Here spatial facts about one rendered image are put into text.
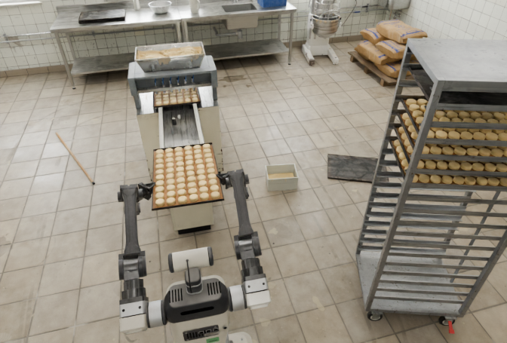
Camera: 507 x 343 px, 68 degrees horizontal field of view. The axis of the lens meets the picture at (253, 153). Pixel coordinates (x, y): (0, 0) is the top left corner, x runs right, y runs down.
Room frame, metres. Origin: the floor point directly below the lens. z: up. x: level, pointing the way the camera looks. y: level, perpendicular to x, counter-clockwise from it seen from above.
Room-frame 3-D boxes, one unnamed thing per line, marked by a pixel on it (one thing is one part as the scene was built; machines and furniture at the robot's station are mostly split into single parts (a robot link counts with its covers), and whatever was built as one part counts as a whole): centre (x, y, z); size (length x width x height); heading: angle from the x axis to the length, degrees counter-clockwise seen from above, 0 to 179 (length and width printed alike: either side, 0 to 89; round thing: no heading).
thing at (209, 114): (3.46, 0.79, 0.42); 1.28 x 0.72 x 0.84; 12
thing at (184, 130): (2.50, 0.58, 0.45); 0.70 x 0.34 x 0.90; 12
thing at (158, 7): (5.59, 1.33, 0.94); 0.33 x 0.33 x 0.12
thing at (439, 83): (1.39, -0.76, 0.97); 0.03 x 0.03 x 1.70; 86
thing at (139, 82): (2.99, 0.69, 1.01); 0.72 x 0.33 x 0.34; 102
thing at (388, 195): (1.78, -1.10, 0.78); 0.64 x 0.03 x 0.03; 86
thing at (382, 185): (1.78, -1.10, 0.87); 0.64 x 0.03 x 0.03; 86
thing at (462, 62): (1.59, -1.08, 0.93); 0.64 x 0.51 x 1.78; 86
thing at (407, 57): (1.84, -0.80, 0.97); 0.03 x 0.03 x 1.70; 86
